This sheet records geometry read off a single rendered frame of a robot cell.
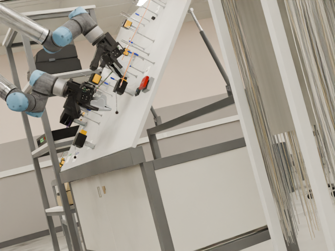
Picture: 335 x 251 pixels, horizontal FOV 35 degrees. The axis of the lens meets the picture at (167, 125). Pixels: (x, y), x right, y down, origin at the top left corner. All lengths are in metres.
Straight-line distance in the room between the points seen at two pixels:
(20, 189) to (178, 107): 3.29
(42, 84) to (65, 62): 1.12
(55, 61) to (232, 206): 1.67
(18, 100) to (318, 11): 1.24
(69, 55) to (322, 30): 2.21
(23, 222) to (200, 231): 7.70
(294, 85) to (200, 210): 0.88
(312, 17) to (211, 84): 9.16
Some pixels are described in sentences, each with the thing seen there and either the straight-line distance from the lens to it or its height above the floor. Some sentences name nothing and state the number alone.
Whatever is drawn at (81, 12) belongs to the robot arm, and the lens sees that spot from 2.32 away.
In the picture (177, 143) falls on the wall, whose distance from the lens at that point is 10.15.
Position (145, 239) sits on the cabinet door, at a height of 0.49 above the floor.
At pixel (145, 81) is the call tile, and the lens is 2.14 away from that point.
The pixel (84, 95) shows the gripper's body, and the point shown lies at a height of 1.14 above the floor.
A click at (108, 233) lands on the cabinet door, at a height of 0.51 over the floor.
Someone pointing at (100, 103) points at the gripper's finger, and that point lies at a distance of 2.27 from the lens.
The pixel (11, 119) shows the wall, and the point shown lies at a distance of 9.79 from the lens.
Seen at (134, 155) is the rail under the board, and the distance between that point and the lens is 2.03.
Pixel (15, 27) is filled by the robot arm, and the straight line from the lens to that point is 2.34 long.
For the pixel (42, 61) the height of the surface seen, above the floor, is 1.56.
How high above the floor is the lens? 0.80
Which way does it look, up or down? 3 degrees up
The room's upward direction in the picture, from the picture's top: 14 degrees counter-clockwise
